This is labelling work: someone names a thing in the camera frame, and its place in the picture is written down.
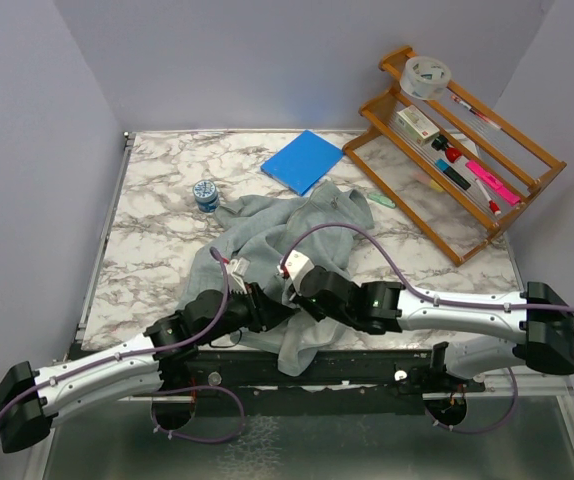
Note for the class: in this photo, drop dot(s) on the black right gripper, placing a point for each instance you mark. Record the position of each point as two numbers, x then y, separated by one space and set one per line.
298 297

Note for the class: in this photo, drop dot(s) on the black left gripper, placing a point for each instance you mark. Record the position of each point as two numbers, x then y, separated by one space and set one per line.
264 312

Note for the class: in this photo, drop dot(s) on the grey zip-up jacket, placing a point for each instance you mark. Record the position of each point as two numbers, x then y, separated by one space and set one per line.
269 232

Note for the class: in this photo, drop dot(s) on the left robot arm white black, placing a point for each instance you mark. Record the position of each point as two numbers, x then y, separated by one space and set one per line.
34 400

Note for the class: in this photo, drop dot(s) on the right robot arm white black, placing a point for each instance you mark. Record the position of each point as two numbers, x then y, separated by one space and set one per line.
534 327

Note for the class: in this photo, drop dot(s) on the mint green eraser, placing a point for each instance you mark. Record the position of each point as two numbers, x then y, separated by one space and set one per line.
381 200

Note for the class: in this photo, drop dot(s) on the blue paper sheet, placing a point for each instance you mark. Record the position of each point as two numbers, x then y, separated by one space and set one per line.
303 162

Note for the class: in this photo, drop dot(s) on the blue patterned round container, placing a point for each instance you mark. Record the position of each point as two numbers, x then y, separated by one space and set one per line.
206 196

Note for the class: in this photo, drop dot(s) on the yellow highlighter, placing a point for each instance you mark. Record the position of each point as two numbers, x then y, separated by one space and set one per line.
435 186

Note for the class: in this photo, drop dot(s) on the blue black highlighter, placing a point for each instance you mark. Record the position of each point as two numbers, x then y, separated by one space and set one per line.
452 174

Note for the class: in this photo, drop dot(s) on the wooden two-tier rack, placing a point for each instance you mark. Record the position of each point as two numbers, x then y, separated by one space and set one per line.
459 171

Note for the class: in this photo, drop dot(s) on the white green small box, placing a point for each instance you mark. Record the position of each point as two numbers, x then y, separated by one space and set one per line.
420 129

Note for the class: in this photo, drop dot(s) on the red white marker pen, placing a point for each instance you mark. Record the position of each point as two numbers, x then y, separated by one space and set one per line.
494 208

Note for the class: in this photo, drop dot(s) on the pink highlighter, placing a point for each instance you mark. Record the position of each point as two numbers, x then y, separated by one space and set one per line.
494 183

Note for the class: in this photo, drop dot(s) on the clear tape roll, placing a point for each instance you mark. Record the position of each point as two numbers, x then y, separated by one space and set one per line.
425 78

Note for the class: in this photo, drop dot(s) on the red pen on top shelf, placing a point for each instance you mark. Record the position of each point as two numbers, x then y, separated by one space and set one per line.
461 102

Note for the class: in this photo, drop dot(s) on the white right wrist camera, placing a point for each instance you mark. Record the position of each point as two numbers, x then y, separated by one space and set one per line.
297 264

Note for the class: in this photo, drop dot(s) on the aluminium frame rail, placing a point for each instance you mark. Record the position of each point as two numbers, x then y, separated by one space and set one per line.
518 427

